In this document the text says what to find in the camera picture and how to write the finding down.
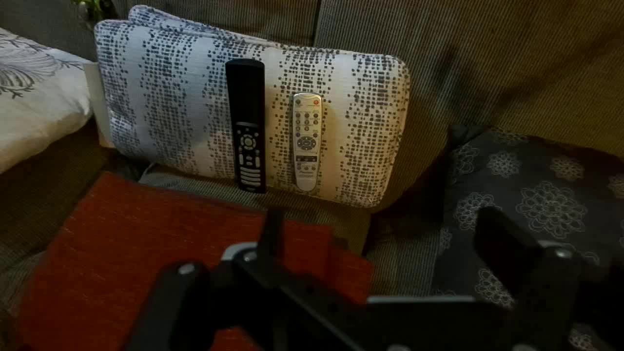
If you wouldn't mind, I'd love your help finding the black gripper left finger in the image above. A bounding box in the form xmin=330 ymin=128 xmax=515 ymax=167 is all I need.
xmin=123 ymin=206 xmax=289 ymax=351

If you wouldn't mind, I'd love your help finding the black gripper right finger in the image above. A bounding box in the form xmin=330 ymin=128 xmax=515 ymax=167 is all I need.
xmin=476 ymin=205 xmax=624 ymax=351

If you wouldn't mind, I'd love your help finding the black remote control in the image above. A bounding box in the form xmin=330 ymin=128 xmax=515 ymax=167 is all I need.
xmin=225 ymin=56 xmax=269 ymax=195

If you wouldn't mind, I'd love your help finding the white remote control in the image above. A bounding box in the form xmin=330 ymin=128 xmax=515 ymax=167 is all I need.
xmin=289 ymin=91 xmax=326 ymax=193

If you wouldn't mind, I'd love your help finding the red textured cushion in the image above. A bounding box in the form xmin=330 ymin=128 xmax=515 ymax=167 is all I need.
xmin=16 ymin=169 xmax=377 ymax=351

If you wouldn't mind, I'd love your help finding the dark pillow with floral pattern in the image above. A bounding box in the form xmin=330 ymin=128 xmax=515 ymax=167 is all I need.
xmin=427 ymin=127 xmax=624 ymax=351

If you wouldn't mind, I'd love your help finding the grey striped cushion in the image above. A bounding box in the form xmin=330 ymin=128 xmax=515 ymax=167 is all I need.
xmin=137 ymin=162 xmax=265 ymax=212

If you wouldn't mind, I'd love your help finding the white pillow with dark dots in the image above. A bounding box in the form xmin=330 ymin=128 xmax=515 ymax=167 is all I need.
xmin=92 ymin=4 xmax=414 ymax=210

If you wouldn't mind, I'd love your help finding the olive brown sofa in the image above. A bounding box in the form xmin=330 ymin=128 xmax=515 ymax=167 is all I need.
xmin=0 ymin=0 xmax=624 ymax=351

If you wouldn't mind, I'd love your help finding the white pillow with leaf print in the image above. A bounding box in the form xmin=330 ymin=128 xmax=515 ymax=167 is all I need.
xmin=0 ymin=25 xmax=96 ymax=175

